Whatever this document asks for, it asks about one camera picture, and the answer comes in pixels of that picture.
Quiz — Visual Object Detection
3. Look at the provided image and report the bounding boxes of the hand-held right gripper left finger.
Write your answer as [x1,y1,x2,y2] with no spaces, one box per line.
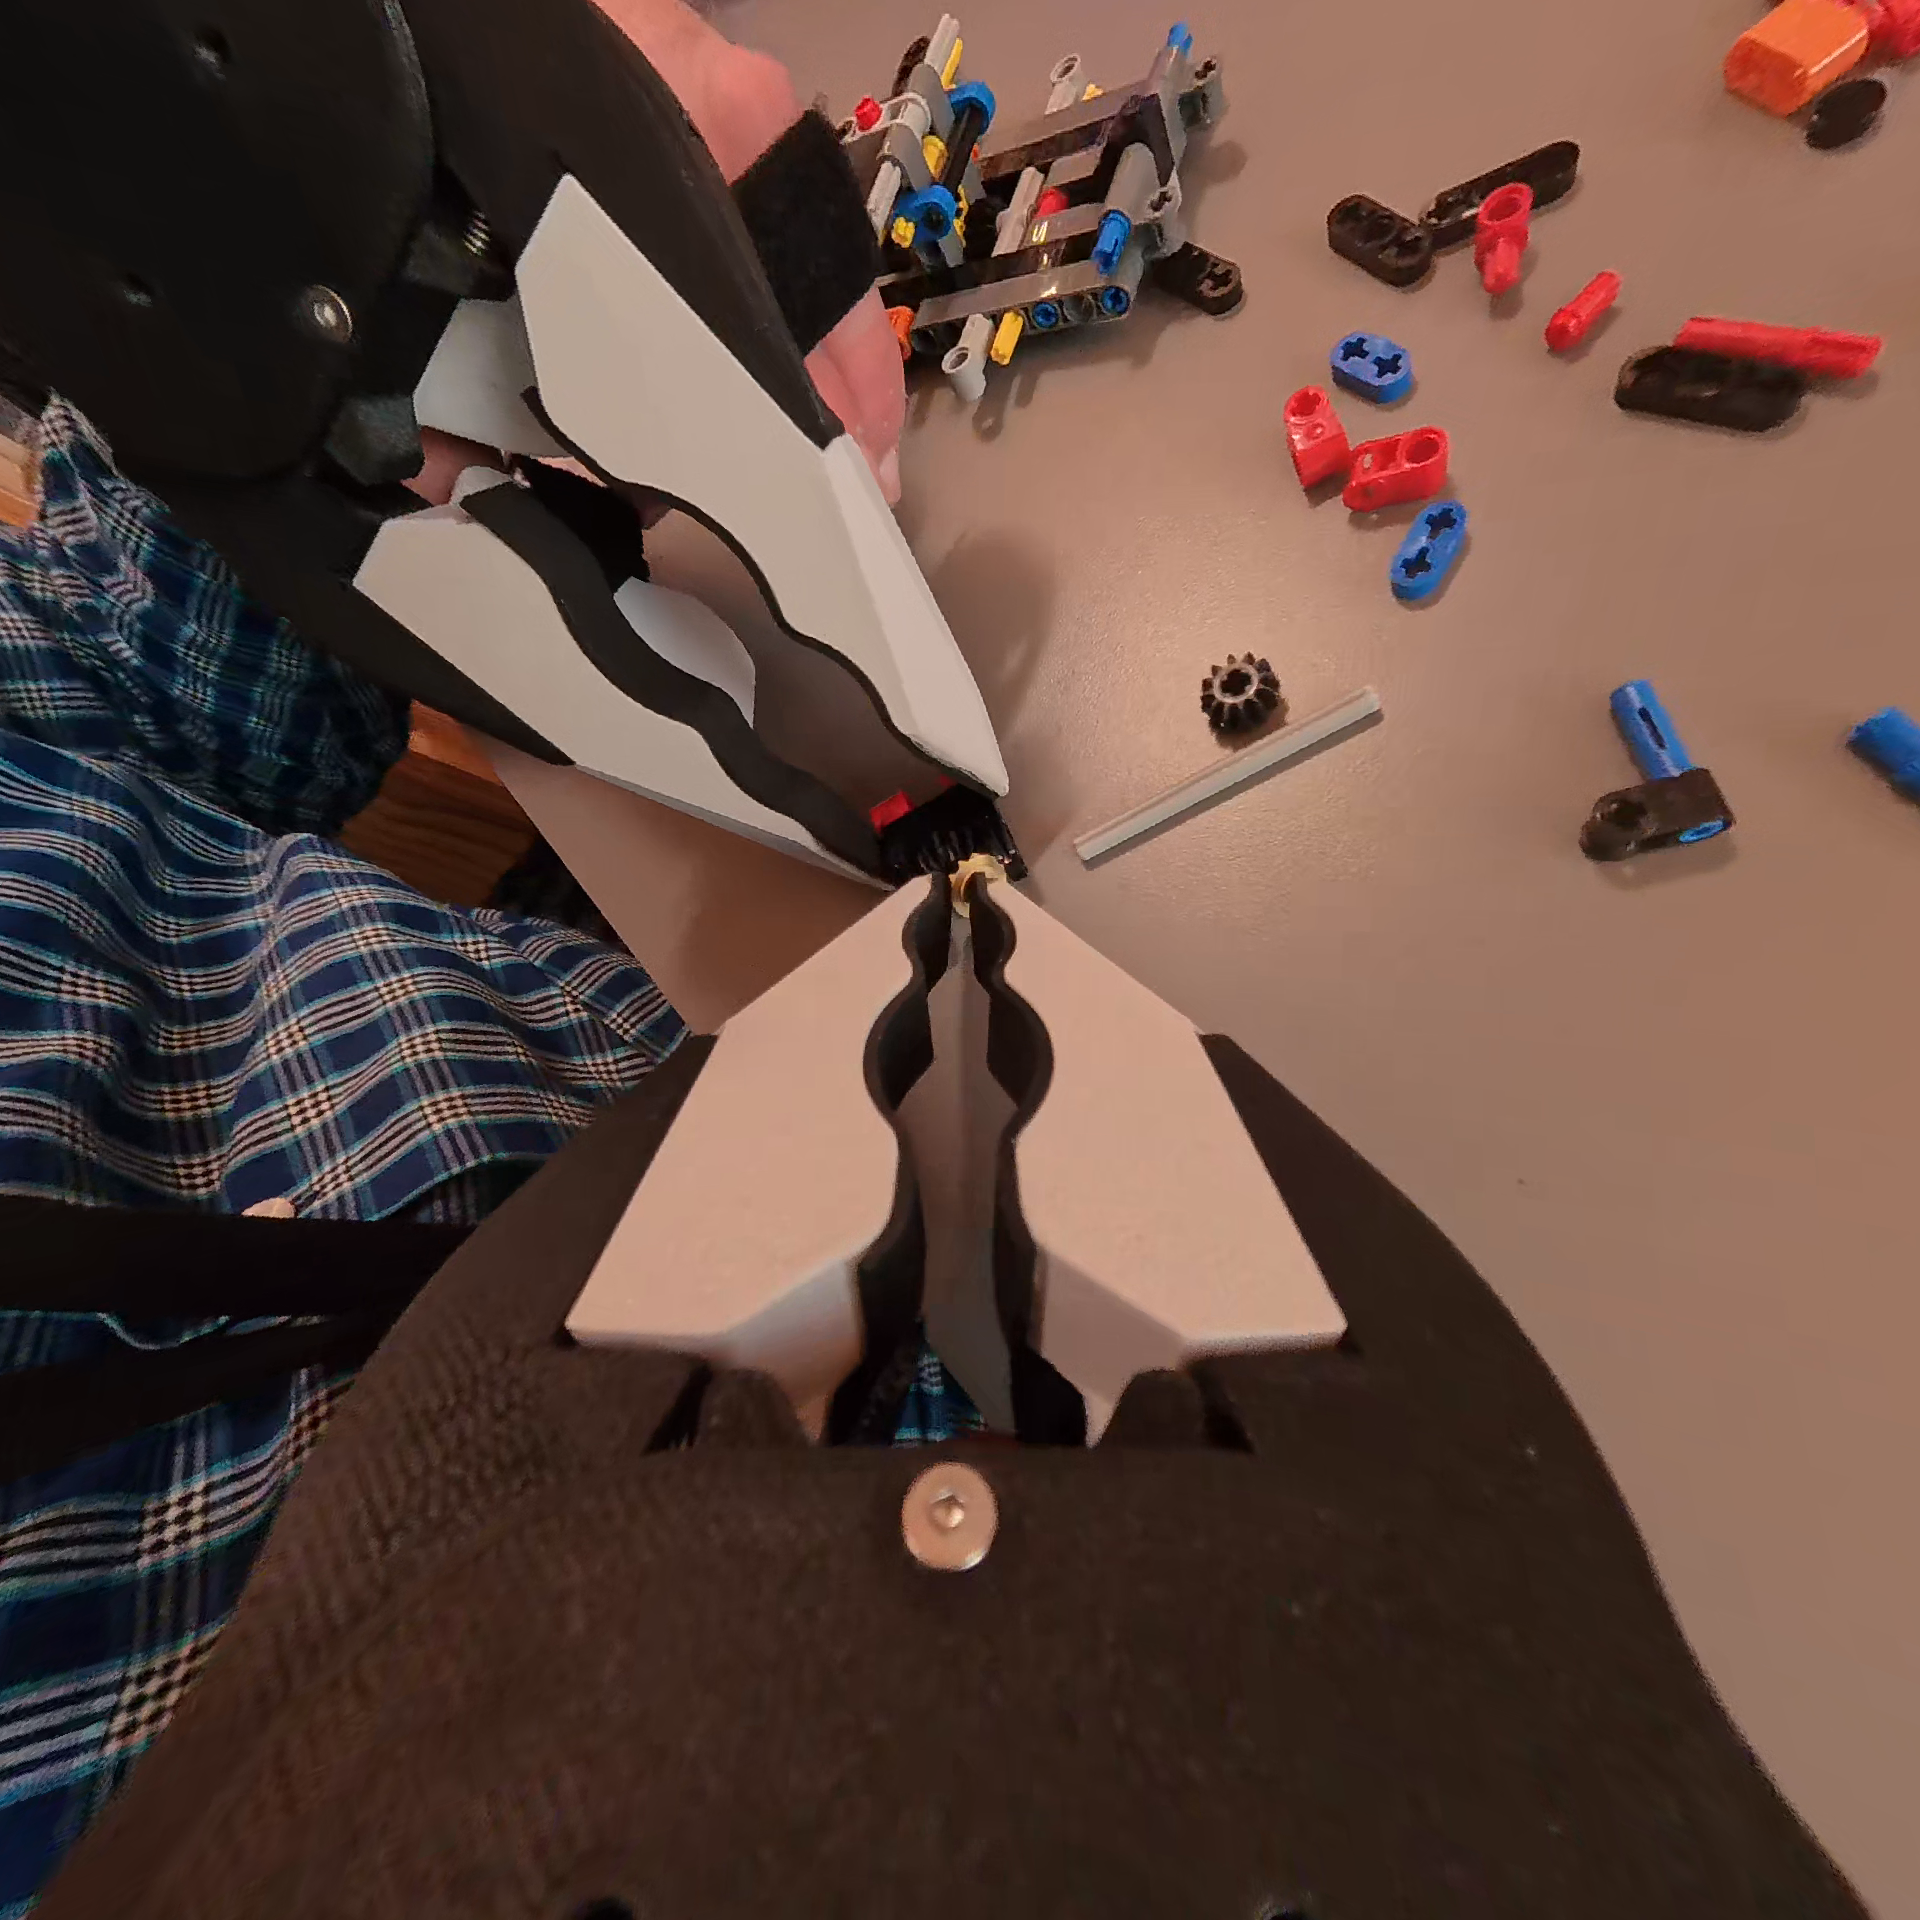
[567,885,961,1443]

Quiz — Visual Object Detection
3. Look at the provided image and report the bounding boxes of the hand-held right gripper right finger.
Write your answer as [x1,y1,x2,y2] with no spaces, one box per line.
[970,885,1348,1445]

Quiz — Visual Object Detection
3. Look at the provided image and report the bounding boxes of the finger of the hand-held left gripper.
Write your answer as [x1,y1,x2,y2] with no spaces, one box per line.
[357,495,896,893]
[516,177,1010,798]

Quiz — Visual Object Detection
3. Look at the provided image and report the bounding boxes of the black lego frame red pins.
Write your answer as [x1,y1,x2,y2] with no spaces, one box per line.
[866,783,1030,887]

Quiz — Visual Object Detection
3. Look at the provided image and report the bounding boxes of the grey lego axle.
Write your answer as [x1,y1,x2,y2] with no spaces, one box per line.
[1074,687,1383,867]

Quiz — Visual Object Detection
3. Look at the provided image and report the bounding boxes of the lego chassis assembly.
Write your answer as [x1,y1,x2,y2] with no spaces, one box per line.
[838,17,1248,405]

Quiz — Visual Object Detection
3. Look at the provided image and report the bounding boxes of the black lego gear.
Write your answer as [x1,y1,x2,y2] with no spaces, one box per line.
[1199,651,1287,740]

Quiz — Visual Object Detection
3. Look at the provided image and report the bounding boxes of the long black lego beam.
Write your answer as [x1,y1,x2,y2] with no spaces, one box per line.
[1417,140,1584,227]

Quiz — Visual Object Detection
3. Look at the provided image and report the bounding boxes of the long red lego pin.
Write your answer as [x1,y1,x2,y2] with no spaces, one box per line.
[1670,316,1882,379]

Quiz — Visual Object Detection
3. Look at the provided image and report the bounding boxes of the orange lego piece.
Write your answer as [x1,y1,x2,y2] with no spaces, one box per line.
[1720,0,1873,118]

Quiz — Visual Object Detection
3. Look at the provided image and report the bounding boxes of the person's left hand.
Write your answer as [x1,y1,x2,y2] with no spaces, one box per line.
[622,0,911,505]

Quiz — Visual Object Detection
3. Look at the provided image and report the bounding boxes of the wooden cabinet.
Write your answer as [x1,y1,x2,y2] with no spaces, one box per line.
[352,701,544,911]

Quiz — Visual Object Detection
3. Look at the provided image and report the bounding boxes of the blue plaid shirt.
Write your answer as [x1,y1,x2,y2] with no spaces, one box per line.
[0,397,692,1906]

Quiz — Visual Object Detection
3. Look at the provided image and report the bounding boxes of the black connector with blue pin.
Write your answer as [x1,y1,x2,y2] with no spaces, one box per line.
[1576,679,1737,865]

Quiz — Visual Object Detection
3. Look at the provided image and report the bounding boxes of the black strap with buckle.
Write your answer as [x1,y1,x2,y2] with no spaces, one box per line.
[0,1191,482,1478]

